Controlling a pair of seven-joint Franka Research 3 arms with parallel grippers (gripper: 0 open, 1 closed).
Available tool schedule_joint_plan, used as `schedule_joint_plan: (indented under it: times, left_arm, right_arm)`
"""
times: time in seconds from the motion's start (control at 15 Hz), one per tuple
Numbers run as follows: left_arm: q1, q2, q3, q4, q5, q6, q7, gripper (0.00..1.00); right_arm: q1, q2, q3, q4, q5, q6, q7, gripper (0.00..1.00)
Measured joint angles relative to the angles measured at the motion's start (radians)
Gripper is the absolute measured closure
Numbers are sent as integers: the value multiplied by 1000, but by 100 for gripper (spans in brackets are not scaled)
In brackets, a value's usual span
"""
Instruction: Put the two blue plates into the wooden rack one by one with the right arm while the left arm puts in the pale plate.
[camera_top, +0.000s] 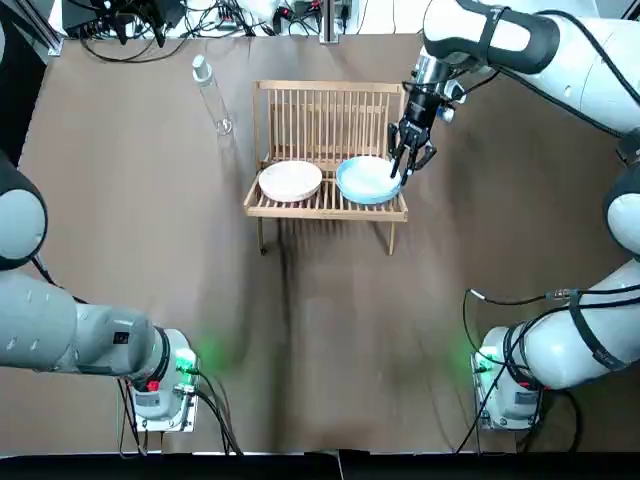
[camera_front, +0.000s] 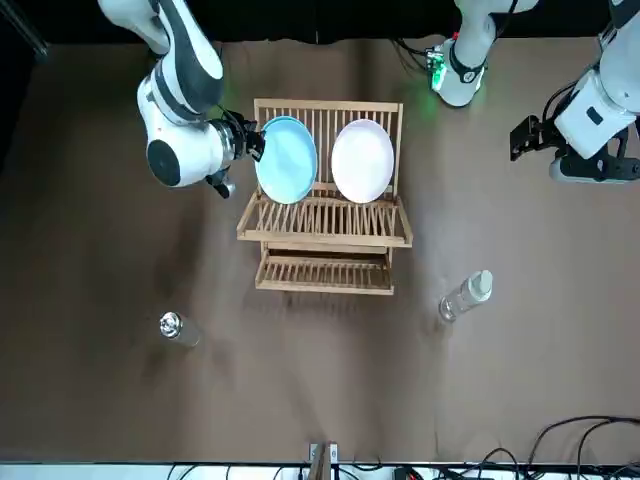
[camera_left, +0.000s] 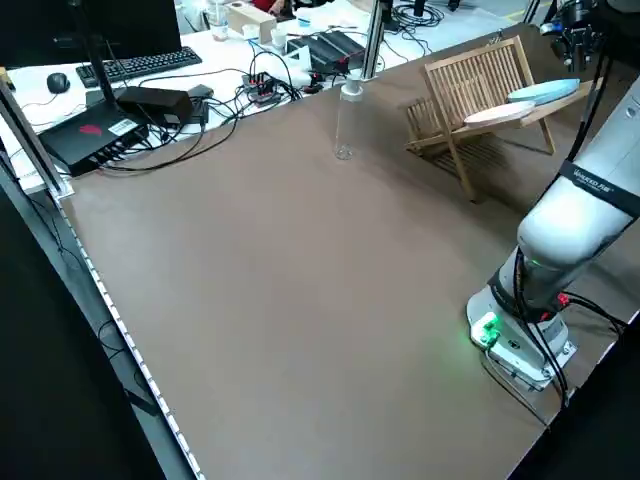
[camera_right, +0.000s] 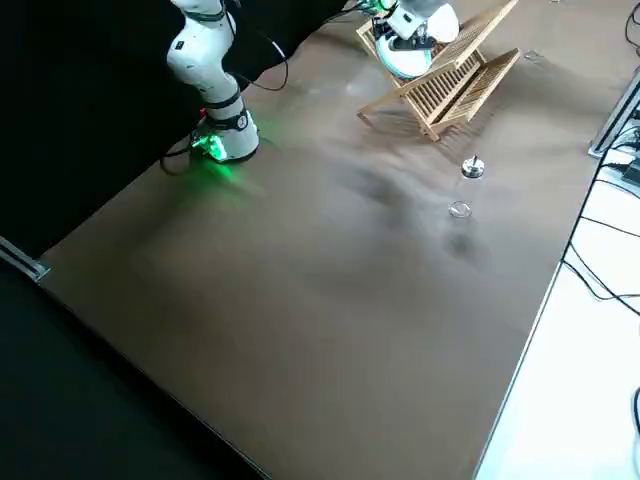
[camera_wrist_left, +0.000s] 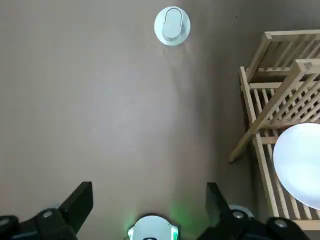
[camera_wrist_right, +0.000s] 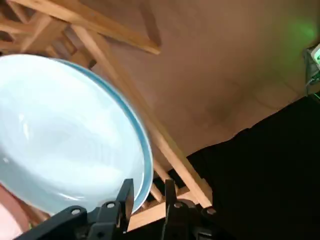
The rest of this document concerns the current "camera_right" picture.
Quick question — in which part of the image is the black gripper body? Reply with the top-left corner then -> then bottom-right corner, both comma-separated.
370,16 -> 397,45

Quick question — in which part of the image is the blue round plate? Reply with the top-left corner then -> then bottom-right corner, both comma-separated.
375,33 -> 434,81

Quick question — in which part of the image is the wooden dish rack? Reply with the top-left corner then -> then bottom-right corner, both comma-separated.
355,0 -> 522,143

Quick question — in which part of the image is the clear bottle silver cap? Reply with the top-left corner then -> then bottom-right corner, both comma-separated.
448,154 -> 486,221

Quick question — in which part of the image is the black cable with connector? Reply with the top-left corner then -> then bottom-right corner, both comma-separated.
232,27 -> 292,92

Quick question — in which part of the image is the aluminium frame post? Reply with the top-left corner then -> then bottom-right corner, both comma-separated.
588,69 -> 640,159

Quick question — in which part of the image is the black desk cable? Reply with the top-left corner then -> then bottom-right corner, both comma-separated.
562,149 -> 640,319

